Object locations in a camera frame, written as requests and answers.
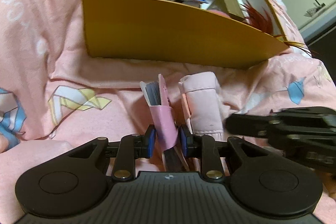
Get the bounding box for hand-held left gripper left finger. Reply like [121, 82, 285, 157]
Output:
[67, 124, 157, 180]

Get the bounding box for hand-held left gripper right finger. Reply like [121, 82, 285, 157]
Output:
[179, 126, 263, 180]

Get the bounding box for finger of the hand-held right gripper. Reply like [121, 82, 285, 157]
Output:
[225, 109, 287, 139]

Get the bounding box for pink card holder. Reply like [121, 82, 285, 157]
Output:
[140, 73, 191, 172]

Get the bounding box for red feathers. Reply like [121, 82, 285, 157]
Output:
[240, 0, 318, 56]

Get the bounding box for orange cardboard box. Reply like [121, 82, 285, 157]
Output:
[82, 0, 290, 70]

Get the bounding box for dark furniture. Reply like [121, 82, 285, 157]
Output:
[306, 22, 336, 56]

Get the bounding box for pink round plush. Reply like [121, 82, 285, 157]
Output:
[207, 9, 231, 19]

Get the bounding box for tan cardboard box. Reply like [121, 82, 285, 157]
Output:
[217, 0, 248, 22]

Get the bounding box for pink printed blanket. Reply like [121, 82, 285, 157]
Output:
[0, 0, 336, 224]

